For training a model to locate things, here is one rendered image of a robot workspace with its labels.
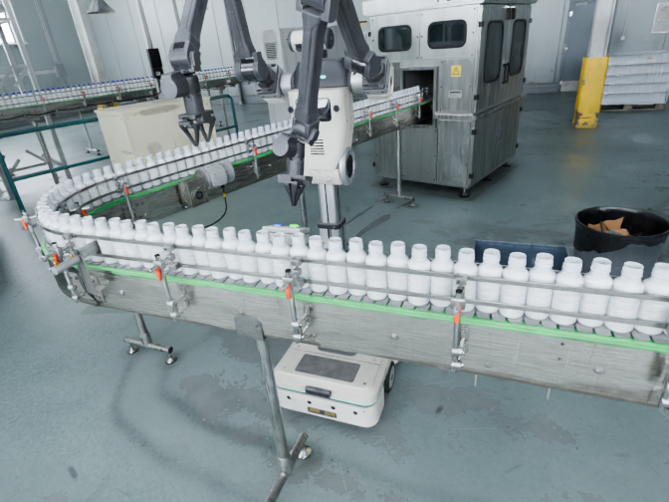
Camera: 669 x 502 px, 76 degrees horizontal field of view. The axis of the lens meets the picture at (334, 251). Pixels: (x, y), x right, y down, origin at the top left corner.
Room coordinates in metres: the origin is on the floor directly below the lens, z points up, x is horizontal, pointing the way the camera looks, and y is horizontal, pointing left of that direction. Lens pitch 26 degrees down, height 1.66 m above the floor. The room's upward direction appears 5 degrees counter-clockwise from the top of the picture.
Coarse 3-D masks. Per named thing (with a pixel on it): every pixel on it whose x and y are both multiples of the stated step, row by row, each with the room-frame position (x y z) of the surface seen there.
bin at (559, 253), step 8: (480, 240) 1.42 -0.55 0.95; (488, 240) 1.42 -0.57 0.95; (472, 248) 1.36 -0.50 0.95; (480, 248) 1.42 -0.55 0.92; (488, 248) 1.41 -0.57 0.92; (496, 248) 1.40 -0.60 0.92; (504, 248) 1.39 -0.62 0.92; (512, 248) 1.38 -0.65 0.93; (520, 248) 1.37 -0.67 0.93; (528, 248) 1.36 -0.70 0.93; (536, 248) 1.35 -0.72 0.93; (544, 248) 1.34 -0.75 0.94; (552, 248) 1.33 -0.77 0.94; (560, 248) 1.32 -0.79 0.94; (480, 256) 1.42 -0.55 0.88; (504, 256) 1.39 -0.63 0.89; (528, 256) 1.36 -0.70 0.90; (536, 256) 1.35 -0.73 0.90; (560, 256) 1.32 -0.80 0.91; (568, 256) 1.25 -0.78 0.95; (504, 264) 1.39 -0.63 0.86; (528, 264) 1.36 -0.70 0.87; (560, 264) 1.32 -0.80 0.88
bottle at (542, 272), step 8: (544, 256) 0.89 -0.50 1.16; (552, 256) 0.88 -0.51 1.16; (536, 264) 0.88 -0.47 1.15; (544, 264) 0.86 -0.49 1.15; (552, 264) 0.87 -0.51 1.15; (536, 272) 0.87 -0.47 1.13; (544, 272) 0.86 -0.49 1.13; (552, 272) 0.86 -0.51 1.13; (536, 280) 0.86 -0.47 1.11; (544, 280) 0.85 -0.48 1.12; (552, 280) 0.85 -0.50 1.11; (528, 288) 0.88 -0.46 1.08; (536, 288) 0.86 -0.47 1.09; (528, 296) 0.87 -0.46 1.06; (536, 296) 0.85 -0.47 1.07; (544, 296) 0.85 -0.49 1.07; (552, 296) 0.86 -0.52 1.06; (528, 304) 0.87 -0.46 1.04; (536, 304) 0.85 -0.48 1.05; (544, 304) 0.85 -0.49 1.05; (528, 312) 0.87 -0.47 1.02
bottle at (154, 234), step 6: (150, 222) 1.33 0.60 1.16; (156, 222) 1.33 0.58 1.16; (150, 228) 1.30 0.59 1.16; (156, 228) 1.31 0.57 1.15; (150, 234) 1.30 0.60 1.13; (156, 234) 1.31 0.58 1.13; (162, 234) 1.32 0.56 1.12; (150, 240) 1.29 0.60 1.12; (156, 240) 1.29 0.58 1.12; (150, 246) 1.29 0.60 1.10; (156, 246) 1.29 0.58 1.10; (150, 252) 1.30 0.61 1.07; (156, 252) 1.29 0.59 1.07; (162, 252) 1.30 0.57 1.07; (162, 258) 1.30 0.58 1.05
